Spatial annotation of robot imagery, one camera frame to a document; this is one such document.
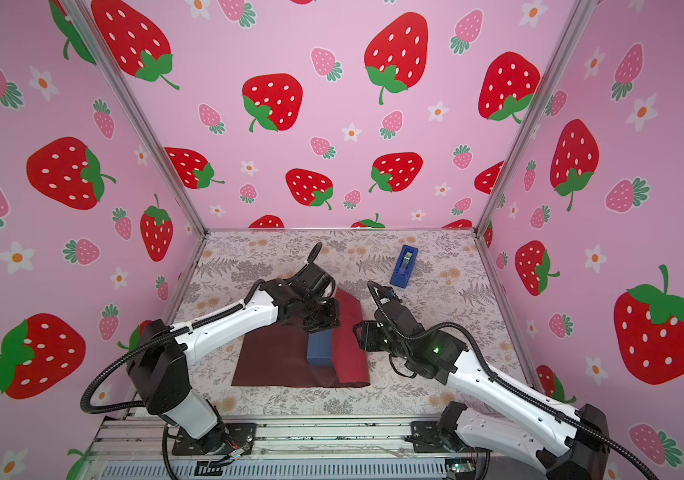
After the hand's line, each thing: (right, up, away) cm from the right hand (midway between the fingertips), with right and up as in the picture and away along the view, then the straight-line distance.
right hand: (356, 328), depth 73 cm
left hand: (-3, 0, +7) cm, 8 cm away
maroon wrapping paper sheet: (-25, -11, +15) cm, 31 cm away
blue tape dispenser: (+17, +15, +30) cm, 38 cm away
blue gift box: (-10, -7, +8) cm, 15 cm away
